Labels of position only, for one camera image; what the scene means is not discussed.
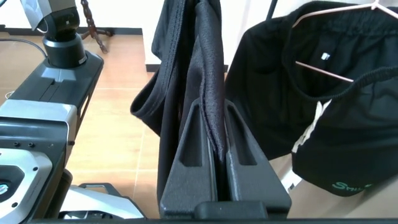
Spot black cable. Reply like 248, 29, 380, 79
0, 37, 48, 59

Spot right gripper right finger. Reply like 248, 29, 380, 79
223, 99, 292, 218

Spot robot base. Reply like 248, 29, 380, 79
0, 51, 147, 220

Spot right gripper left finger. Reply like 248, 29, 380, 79
159, 98, 218, 218

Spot black shorts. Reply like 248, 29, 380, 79
225, 1, 398, 197

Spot pink clothes hanger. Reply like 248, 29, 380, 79
292, 0, 398, 83

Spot black garment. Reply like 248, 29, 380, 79
130, 0, 229, 203

